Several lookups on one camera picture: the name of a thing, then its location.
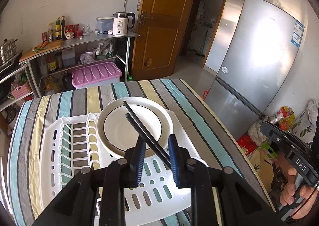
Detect black chopstick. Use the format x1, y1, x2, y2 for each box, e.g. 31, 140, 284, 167
123, 100, 173, 167
125, 113, 171, 169

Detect metal kitchen shelf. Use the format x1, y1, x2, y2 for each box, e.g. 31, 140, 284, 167
0, 31, 140, 112

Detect person right hand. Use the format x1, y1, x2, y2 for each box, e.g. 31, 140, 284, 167
279, 167, 319, 220

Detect pineapple print pillow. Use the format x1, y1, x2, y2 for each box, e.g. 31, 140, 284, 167
290, 99, 318, 148

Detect red box on floor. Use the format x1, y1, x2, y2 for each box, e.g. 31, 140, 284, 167
237, 134, 258, 156

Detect white bowl with dark rim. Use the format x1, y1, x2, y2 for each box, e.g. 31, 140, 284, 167
97, 96, 174, 160

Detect white plastic dish rack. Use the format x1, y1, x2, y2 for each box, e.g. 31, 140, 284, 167
38, 108, 209, 226

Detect silver refrigerator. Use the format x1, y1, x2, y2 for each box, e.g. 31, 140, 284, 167
205, 0, 304, 140

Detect pink lidded storage box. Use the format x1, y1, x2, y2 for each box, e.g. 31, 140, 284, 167
72, 61, 122, 89

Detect striped tablecloth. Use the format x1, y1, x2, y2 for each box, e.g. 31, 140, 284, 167
8, 79, 270, 225

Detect pink plastic basket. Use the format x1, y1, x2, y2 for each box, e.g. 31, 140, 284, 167
11, 81, 32, 99

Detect white electric kettle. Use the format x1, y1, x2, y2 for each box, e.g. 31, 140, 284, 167
112, 12, 135, 35

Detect wooden cutting board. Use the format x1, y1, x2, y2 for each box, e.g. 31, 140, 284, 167
19, 40, 63, 63

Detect translucent storage container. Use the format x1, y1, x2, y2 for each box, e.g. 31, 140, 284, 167
96, 17, 114, 34

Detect green oil bottle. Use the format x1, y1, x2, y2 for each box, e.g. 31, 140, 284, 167
55, 17, 62, 40

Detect dark sauce bottle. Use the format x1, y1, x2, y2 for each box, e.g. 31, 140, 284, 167
61, 16, 65, 40

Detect stainless steel steamer pot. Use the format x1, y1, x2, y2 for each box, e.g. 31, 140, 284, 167
1, 39, 17, 65

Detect wooden door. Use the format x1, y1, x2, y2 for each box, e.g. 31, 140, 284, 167
131, 0, 193, 80

